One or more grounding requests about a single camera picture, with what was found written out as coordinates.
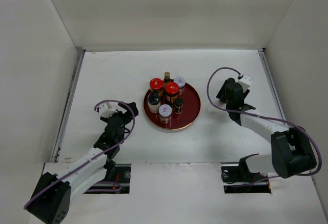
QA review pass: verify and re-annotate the purple cable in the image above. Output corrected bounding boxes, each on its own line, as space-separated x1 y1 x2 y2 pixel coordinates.
206 67 323 184
23 99 136 211

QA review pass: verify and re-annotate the red lid sauce jar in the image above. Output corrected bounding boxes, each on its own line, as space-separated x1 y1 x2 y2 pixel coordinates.
149 78 163 97
165 82 179 106

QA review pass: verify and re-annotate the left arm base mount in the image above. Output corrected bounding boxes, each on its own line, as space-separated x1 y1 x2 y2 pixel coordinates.
85 164 132 194

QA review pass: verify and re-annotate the white lid sauce jar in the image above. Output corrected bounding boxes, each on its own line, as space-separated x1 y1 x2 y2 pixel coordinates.
174 76 186 96
158 104 172 124

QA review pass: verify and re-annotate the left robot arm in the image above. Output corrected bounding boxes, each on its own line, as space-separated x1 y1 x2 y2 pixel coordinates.
24 100 138 223

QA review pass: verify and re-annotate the red lid sauce jar front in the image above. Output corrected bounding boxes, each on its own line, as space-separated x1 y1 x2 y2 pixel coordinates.
149 78 163 97

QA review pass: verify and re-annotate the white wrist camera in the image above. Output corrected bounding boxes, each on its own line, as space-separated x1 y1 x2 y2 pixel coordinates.
94 101 118 118
237 74 253 92

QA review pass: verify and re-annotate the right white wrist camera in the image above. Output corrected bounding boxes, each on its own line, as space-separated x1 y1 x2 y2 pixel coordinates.
237 74 253 92

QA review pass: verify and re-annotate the red lid sauce jar back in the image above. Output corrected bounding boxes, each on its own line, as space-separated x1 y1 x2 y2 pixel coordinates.
165 82 179 106

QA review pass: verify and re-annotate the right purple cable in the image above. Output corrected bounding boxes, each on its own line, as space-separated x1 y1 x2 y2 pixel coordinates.
206 67 323 184

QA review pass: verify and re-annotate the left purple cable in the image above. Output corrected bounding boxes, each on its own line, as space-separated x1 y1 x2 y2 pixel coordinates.
23 99 136 211

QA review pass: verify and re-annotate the yellow label oil bottle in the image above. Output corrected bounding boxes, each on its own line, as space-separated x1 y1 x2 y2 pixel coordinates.
163 71 171 84

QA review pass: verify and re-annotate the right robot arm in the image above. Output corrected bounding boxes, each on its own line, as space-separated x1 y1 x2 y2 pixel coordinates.
216 77 322 178

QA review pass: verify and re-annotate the black cap white shaker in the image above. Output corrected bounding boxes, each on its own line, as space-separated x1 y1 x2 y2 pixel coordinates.
147 92 161 114

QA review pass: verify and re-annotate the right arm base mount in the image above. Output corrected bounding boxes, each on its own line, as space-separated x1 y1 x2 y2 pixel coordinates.
221 154 271 194

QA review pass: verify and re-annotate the red round tray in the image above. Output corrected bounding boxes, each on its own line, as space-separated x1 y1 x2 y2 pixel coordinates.
143 83 201 130

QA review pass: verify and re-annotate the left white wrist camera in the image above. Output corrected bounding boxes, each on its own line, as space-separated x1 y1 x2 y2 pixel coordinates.
94 101 118 118

